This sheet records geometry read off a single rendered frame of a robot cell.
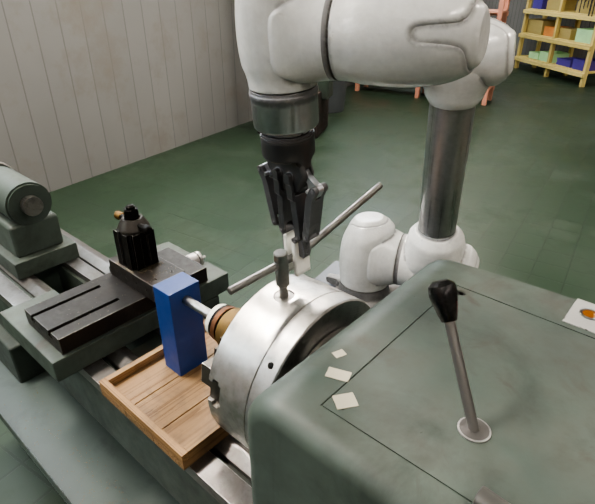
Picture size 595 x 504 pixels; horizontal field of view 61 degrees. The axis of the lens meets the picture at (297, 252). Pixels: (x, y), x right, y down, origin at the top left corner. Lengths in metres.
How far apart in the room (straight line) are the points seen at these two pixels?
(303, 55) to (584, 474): 0.53
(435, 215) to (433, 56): 0.80
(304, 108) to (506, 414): 0.44
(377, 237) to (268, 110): 0.84
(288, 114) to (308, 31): 0.11
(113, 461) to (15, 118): 3.58
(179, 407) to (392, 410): 0.63
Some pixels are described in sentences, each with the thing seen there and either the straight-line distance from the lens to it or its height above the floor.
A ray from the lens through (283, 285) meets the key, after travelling 0.79.
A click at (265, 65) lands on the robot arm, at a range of 0.63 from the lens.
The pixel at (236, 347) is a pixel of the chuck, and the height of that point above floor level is 1.19.
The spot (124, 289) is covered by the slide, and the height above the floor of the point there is 0.97.
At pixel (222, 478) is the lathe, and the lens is 1.04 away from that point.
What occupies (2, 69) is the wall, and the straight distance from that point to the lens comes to 4.65.
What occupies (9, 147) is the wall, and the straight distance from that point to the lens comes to 4.72.
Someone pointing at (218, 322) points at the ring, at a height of 1.10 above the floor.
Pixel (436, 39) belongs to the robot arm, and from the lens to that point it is 0.57.
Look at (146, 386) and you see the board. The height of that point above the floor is 0.88.
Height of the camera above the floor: 1.70
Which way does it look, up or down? 29 degrees down
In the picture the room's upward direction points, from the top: straight up
